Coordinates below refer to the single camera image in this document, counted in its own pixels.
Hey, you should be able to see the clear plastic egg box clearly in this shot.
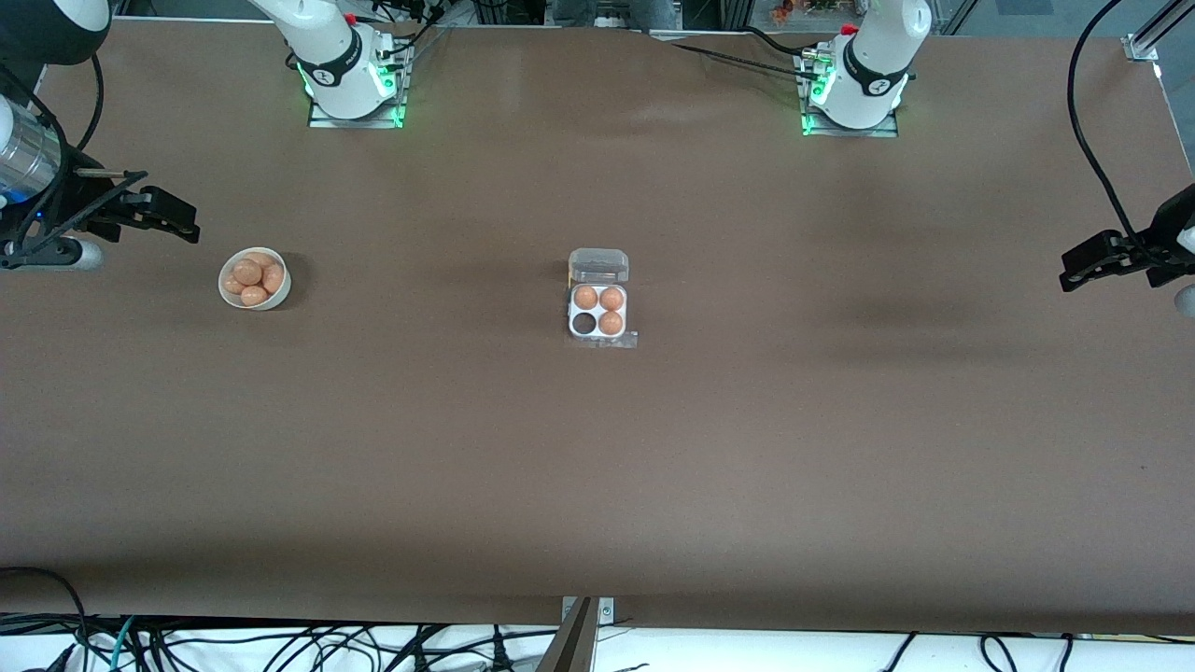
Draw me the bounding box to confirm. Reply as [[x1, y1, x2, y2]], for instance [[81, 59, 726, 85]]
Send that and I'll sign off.
[[566, 247, 631, 341]]

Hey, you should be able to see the white ceramic bowl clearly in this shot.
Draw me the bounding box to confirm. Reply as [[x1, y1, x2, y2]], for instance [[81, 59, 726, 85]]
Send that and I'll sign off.
[[218, 246, 292, 312]]

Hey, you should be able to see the clear tape strip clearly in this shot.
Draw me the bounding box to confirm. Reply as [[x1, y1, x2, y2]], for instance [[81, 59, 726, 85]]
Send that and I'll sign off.
[[566, 330, 640, 352]]

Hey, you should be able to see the brown table cover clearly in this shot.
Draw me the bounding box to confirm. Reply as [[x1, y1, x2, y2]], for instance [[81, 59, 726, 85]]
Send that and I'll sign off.
[[0, 17, 1195, 637]]

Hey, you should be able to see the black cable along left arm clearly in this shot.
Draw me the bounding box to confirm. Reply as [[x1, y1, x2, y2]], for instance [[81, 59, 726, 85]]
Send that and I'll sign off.
[[1067, 0, 1163, 272]]

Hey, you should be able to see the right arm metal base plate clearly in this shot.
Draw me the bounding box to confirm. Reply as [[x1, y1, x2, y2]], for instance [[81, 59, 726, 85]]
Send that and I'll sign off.
[[308, 42, 409, 130]]

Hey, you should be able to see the aluminium profile rail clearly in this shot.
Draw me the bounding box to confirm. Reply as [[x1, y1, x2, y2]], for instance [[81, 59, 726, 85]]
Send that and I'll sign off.
[[1123, 0, 1195, 64]]

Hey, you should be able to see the black cable to arm base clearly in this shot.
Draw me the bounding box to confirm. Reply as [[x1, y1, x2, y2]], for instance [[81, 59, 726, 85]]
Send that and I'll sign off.
[[654, 26, 822, 81], [369, 0, 451, 57]]

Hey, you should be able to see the black looped floor cable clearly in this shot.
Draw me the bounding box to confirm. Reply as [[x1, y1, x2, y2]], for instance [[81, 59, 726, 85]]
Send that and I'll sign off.
[[0, 567, 90, 672]]

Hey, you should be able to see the dark slanted post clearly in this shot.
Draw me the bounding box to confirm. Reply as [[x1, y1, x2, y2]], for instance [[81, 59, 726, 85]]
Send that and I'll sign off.
[[535, 597, 599, 672]]

